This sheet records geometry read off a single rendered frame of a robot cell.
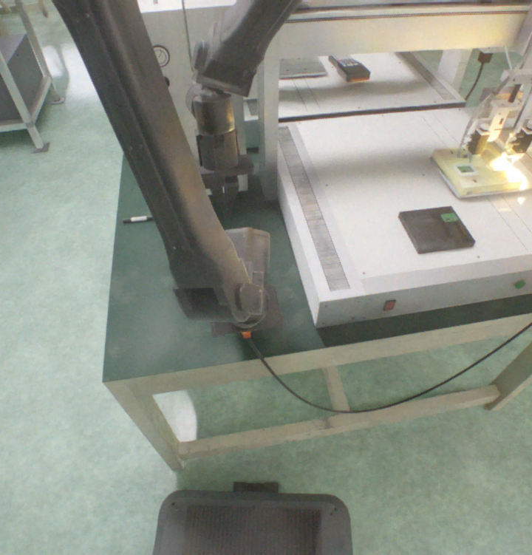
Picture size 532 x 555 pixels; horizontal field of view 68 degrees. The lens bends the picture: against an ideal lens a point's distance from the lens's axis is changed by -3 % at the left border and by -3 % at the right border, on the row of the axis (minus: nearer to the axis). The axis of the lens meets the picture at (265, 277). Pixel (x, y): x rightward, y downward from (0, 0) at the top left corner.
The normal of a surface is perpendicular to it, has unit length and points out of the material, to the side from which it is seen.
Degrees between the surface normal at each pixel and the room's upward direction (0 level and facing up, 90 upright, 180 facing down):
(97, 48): 76
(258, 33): 124
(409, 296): 90
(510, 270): 0
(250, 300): 70
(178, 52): 90
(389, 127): 0
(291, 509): 0
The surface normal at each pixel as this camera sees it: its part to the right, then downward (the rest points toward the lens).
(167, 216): -0.33, 0.57
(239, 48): -0.05, 0.99
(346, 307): 0.17, 0.76
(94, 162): -0.01, -0.63
